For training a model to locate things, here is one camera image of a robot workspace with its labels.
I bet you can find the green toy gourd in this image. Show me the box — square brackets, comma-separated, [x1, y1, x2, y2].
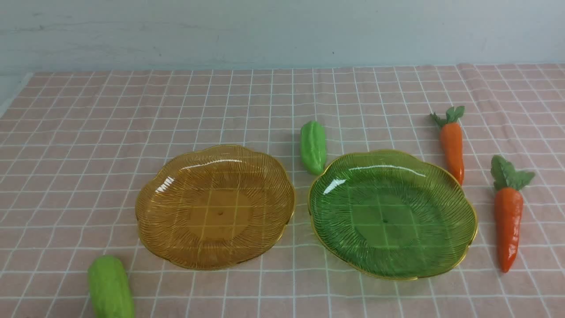
[300, 121, 327, 176]
[87, 255, 135, 318]

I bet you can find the orange toy carrot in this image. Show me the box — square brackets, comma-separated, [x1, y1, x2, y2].
[490, 155, 535, 273]
[430, 105, 465, 185]

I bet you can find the amber plastic plate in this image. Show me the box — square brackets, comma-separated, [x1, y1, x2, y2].
[135, 144, 295, 270]

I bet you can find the green plastic plate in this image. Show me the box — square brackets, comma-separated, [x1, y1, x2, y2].
[308, 149, 478, 280]

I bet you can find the pink checkered tablecloth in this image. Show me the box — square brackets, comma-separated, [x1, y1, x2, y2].
[0, 64, 565, 318]

